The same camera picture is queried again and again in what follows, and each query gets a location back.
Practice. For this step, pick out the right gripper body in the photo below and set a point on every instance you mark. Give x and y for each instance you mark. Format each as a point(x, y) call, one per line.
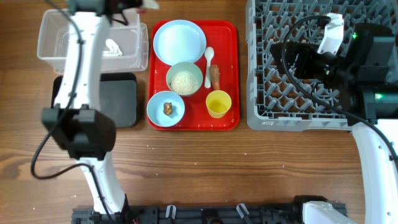
point(323, 68)

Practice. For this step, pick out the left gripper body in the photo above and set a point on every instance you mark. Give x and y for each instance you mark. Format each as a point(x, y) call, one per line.
point(131, 4)

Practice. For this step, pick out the yellow cup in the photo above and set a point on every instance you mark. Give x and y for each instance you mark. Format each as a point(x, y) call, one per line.
point(218, 103)

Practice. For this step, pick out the green bowl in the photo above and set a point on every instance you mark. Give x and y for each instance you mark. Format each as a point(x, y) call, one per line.
point(184, 66)

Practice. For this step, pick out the white rice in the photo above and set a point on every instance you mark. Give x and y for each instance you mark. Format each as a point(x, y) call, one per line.
point(184, 83)

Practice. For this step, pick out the small light blue bowl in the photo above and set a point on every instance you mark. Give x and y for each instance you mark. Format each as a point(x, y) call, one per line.
point(155, 108)

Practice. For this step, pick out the brown food scrap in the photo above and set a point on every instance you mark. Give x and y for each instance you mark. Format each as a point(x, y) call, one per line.
point(168, 110)

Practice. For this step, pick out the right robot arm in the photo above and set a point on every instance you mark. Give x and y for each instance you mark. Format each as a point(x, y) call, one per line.
point(368, 99)

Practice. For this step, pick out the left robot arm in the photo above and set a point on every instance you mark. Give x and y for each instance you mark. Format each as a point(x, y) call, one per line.
point(89, 29)

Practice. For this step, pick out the clear plastic waste bin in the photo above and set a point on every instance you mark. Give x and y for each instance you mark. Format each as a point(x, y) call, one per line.
point(132, 40)

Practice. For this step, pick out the grey dishwasher rack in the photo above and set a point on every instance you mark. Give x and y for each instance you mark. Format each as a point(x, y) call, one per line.
point(273, 103)

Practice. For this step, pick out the black waste tray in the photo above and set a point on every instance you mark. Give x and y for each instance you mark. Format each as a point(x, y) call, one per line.
point(118, 102)

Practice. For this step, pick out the large light blue plate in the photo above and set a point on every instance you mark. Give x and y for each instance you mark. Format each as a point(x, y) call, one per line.
point(179, 41)

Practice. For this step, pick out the red serving tray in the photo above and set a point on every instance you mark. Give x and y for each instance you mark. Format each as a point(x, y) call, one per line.
point(222, 36)

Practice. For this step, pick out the white plastic spoon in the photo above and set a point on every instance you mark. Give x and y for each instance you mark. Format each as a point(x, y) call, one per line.
point(209, 54)

